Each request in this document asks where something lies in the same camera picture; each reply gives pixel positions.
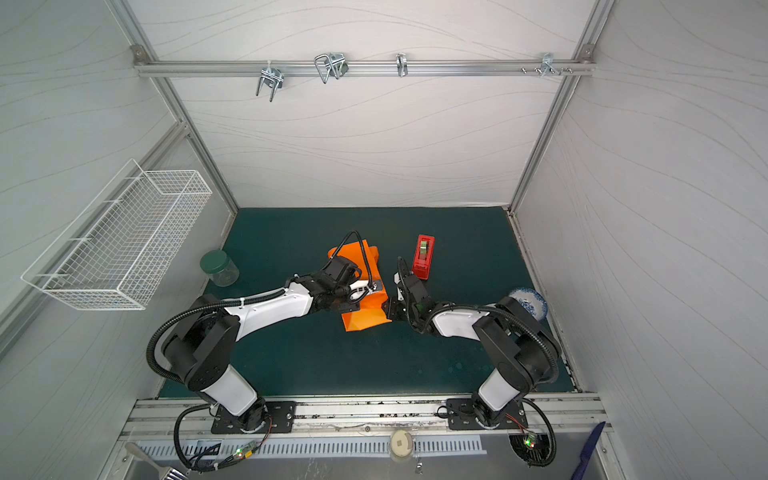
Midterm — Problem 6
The metal bracket with bolts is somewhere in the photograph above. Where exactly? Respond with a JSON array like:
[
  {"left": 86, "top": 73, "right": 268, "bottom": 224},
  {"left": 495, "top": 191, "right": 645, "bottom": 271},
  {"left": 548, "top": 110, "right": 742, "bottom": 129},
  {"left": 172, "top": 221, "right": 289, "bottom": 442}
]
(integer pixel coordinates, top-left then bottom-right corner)
[{"left": 520, "top": 53, "right": 573, "bottom": 77}]

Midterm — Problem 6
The blue white ceramic bowl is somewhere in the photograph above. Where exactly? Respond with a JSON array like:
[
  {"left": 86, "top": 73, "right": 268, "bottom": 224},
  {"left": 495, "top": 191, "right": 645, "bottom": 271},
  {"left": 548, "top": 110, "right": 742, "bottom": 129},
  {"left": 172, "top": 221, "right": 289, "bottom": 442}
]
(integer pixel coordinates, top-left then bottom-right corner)
[{"left": 509, "top": 287, "right": 549, "bottom": 322}]

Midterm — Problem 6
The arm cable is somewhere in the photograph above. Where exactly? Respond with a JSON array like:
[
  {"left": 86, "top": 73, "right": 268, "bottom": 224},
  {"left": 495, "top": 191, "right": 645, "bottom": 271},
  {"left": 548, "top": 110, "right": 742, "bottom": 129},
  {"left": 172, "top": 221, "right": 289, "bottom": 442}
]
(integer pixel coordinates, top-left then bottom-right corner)
[
  {"left": 508, "top": 397, "right": 559, "bottom": 468},
  {"left": 172, "top": 403, "right": 274, "bottom": 474}
]

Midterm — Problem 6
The red tape dispenser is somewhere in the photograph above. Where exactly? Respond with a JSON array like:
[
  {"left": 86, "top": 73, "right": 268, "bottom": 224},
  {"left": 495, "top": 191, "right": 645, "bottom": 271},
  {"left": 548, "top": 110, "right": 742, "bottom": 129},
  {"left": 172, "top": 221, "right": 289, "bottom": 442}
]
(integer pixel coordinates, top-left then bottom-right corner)
[{"left": 411, "top": 234, "right": 435, "bottom": 281}]

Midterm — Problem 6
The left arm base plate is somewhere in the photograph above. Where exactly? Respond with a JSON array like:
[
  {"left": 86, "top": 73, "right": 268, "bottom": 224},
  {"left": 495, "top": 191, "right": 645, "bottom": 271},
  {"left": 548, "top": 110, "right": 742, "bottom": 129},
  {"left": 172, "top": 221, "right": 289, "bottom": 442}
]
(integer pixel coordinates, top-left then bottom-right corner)
[{"left": 211, "top": 398, "right": 297, "bottom": 435}]

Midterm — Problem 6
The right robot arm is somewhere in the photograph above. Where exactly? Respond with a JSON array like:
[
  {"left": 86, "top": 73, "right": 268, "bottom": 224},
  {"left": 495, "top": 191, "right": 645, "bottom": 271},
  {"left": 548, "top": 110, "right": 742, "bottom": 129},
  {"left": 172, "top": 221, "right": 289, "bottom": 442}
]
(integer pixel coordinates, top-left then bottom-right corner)
[{"left": 387, "top": 272, "right": 562, "bottom": 426}]

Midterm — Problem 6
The orange wrapping paper sheet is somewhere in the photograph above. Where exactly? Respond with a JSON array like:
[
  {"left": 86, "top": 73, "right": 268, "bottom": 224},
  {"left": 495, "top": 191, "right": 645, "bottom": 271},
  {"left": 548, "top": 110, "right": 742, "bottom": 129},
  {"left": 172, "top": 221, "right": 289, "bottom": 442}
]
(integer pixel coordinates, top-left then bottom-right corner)
[{"left": 339, "top": 240, "right": 390, "bottom": 332}]

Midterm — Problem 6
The metal U-bolt clamp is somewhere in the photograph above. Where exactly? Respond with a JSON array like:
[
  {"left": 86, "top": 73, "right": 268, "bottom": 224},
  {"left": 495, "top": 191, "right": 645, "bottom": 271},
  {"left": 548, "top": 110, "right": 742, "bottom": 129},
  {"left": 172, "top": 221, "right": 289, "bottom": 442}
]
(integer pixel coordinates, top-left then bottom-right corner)
[
  {"left": 256, "top": 64, "right": 284, "bottom": 102},
  {"left": 314, "top": 52, "right": 349, "bottom": 84}
]

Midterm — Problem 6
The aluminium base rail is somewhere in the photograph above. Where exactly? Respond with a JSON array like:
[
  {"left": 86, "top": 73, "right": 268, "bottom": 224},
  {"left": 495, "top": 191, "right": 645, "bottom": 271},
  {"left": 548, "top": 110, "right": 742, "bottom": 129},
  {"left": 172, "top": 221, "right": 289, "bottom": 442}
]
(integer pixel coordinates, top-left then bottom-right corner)
[{"left": 118, "top": 393, "right": 613, "bottom": 440}]

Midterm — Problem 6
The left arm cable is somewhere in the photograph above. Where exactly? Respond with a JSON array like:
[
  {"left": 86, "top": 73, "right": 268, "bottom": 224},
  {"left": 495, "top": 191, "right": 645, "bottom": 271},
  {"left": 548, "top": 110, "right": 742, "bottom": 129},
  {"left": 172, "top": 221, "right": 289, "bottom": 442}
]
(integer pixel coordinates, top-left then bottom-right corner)
[{"left": 172, "top": 403, "right": 274, "bottom": 474}]

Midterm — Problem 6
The blue handled tool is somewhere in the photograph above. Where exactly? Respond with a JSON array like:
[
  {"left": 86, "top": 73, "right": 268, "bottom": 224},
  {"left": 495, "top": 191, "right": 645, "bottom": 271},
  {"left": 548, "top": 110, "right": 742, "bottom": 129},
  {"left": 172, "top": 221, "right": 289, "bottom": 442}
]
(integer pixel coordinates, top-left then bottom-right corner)
[{"left": 570, "top": 421, "right": 606, "bottom": 480}]

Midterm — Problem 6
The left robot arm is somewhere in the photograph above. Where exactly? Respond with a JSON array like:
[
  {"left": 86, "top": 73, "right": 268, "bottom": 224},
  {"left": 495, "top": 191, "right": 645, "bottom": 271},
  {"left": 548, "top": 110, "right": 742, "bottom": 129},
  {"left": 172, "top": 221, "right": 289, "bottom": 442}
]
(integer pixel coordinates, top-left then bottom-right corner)
[{"left": 146, "top": 257, "right": 376, "bottom": 419}]

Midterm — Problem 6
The green lidded glass jar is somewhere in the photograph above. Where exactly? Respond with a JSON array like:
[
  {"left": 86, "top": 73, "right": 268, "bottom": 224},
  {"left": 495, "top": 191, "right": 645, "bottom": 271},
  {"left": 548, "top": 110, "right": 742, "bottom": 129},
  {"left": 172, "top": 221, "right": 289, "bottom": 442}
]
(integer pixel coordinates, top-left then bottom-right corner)
[{"left": 199, "top": 250, "right": 240, "bottom": 288}]

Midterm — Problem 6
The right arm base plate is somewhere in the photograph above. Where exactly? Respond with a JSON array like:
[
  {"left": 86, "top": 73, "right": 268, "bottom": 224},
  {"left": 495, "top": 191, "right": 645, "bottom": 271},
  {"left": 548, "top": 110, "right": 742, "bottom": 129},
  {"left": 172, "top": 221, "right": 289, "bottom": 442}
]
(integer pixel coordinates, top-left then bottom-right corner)
[{"left": 436, "top": 396, "right": 528, "bottom": 432}]

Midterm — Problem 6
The white vented cable duct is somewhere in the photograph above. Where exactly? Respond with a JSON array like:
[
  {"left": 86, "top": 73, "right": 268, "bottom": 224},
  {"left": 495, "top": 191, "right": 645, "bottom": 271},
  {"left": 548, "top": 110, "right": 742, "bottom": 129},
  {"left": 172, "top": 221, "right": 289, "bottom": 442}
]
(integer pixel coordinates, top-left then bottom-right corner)
[{"left": 137, "top": 435, "right": 488, "bottom": 462}]

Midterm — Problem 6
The aluminium crossbar rail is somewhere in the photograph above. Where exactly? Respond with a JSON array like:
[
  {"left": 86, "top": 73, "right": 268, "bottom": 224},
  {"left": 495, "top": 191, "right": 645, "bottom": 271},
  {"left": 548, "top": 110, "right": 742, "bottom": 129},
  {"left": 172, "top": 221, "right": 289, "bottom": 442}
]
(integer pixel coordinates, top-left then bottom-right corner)
[{"left": 134, "top": 57, "right": 597, "bottom": 78}]

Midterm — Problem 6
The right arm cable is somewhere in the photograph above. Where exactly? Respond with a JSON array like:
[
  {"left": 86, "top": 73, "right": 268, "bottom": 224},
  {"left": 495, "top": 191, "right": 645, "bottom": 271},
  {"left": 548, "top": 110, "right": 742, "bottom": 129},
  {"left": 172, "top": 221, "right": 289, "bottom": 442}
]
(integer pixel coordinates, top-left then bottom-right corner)
[{"left": 508, "top": 397, "right": 559, "bottom": 468}]

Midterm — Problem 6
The green table mat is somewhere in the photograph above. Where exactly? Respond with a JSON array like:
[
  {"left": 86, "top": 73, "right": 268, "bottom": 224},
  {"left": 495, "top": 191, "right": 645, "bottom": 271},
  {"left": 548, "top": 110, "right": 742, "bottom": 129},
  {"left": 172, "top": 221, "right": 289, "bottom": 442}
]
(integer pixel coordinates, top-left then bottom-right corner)
[{"left": 207, "top": 207, "right": 532, "bottom": 396}]

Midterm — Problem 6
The white wire basket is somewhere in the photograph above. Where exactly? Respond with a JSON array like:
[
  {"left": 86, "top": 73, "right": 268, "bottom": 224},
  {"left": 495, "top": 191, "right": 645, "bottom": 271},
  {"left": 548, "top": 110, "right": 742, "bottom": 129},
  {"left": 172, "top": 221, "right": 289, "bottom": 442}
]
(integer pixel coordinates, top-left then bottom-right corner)
[{"left": 21, "top": 159, "right": 212, "bottom": 311}]

